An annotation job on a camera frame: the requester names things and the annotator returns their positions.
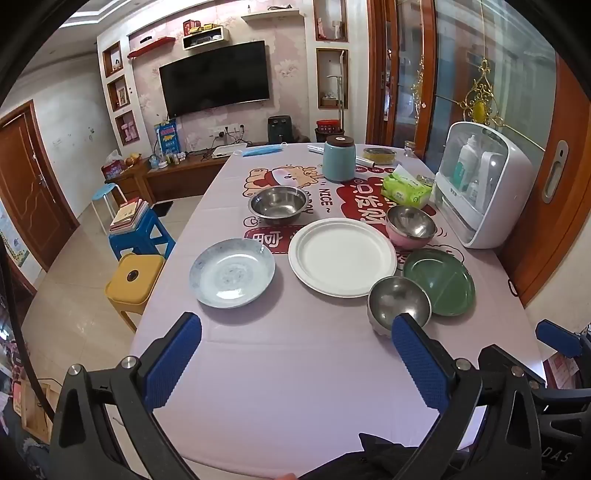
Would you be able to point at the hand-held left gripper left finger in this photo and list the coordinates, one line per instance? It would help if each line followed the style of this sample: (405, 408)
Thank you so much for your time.
(173, 360)

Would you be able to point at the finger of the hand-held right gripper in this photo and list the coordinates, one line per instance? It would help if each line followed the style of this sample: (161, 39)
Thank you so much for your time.
(559, 339)
(503, 360)

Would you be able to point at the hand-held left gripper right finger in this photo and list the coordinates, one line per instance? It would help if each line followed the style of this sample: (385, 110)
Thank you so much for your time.
(420, 364)

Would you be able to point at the small steel bowl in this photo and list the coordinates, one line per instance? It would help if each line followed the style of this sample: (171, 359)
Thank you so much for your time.
(397, 300)

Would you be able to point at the green plate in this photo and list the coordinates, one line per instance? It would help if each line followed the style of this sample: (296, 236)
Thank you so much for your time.
(443, 281)

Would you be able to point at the yellow plastic stool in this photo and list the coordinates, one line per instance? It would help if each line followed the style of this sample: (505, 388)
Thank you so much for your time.
(134, 277)

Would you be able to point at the blue patterned plate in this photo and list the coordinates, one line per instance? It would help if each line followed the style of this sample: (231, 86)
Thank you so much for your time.
(231, 274)

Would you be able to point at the printed pink tablecloth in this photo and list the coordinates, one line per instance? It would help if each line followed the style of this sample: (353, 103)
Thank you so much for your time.
(277, 369)

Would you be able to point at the blue plastic stool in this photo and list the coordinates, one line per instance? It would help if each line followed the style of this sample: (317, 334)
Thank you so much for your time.
(138, 240)

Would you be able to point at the white plate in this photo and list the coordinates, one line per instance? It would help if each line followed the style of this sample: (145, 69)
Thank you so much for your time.
(341, 256)

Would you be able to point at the pink steel-lined bowl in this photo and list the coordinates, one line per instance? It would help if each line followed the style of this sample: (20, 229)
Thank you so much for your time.
(411, 226)

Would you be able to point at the white storage cabinet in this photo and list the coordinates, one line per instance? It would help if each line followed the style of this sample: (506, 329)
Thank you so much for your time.
(508, 207)

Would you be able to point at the stack of books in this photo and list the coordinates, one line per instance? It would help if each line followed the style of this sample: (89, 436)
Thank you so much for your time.
(129, 214)

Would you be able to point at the green tissue pack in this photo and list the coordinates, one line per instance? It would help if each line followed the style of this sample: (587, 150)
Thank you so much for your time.
(406, 191)

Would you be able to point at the wooden television cabinet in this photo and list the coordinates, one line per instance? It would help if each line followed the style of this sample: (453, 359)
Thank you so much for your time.
(184, 177)

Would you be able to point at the round white stool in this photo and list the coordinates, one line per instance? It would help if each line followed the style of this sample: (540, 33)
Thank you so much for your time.
(104, 190)

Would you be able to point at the large steel bowl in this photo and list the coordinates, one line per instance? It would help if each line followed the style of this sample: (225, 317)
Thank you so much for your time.
(277, 205)

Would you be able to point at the pink tissue pack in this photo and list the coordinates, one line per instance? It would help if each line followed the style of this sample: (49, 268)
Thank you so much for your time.
(113, 170)

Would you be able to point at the white bottle with teal label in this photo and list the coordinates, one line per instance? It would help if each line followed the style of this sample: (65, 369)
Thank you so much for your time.
(464, 164)

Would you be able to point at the foil roll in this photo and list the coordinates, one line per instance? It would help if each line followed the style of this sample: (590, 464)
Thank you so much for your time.
(369, 162)

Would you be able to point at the glass jar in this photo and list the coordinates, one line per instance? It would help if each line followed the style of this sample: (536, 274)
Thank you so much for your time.
(409, 150)

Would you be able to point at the white flat box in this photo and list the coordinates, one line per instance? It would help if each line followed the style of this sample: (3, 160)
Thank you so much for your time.
(228, 151)

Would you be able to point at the teal canister with brown lid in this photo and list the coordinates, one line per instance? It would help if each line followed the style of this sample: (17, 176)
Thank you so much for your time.
(338, 161)

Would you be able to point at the blue face mask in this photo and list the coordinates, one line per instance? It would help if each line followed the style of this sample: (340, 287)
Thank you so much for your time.
(263, 151)

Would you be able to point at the brown wooden room door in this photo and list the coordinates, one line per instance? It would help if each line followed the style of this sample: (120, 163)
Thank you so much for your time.
(27, 184)

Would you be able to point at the gold hanging ornament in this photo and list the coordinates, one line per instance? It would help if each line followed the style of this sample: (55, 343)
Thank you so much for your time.
(480, 108)

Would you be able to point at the black bin with red lid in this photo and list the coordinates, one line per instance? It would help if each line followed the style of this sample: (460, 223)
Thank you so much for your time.
(330, 131)

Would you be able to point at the black air fryer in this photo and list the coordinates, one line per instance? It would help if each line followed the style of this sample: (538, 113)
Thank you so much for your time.
(279, 130)

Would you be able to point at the black television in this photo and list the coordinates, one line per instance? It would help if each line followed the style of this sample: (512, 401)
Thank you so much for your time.
(214, 78)

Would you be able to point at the wooden framed glass door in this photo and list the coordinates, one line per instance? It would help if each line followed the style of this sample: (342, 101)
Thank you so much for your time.
(376, 69)

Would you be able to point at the red tin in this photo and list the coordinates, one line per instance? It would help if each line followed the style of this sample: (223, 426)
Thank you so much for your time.
(190, 26)

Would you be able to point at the wall chart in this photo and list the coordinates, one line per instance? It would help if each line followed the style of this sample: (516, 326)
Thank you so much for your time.
(14, 240)

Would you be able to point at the red wall shelf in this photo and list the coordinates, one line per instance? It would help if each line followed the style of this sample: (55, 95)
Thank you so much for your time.
(150, 46)

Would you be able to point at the white wall shelf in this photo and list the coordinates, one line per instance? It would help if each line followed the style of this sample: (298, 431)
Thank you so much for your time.
(205, 38)

